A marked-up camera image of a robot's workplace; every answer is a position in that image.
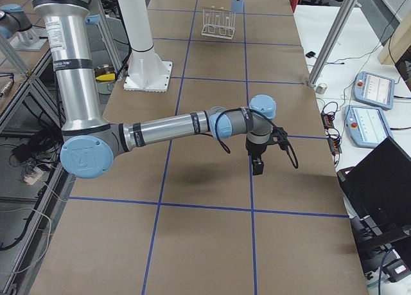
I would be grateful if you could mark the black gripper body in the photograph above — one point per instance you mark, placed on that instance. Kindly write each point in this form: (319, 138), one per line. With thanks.
(255, 151)

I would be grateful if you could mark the light blue plastic cup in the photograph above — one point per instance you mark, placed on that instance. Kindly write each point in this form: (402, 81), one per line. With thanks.
(237, 6)

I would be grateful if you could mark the small silver metal cylinder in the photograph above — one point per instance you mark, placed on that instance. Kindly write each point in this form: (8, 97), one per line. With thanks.
(321, 88)

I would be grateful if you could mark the small black puck device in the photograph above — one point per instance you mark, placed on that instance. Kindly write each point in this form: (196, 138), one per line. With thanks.
(310, 54)

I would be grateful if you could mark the teach pendant tablet near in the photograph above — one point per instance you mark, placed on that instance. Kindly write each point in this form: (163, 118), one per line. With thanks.
(367, 126)

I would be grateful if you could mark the teach pendant tablet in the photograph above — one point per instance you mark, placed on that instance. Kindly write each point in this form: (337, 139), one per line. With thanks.
(367, 126)
(374, 90)

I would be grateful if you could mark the black laptop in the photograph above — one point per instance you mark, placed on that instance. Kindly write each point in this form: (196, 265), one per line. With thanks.
(379, 185)

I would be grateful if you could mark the teach pendant tablet far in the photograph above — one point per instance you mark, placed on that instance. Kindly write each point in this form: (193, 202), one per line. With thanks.
(374, 90)

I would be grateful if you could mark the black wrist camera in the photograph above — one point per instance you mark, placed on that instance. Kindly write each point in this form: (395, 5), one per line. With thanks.
(279, 136)

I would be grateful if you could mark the white wire cup holder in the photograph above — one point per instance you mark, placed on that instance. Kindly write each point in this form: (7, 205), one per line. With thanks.
(218, 22)

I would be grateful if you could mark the aluminium frame post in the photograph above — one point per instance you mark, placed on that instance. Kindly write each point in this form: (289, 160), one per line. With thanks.
(330, 41)

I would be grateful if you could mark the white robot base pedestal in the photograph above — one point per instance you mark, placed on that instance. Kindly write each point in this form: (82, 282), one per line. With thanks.
(146, 71)

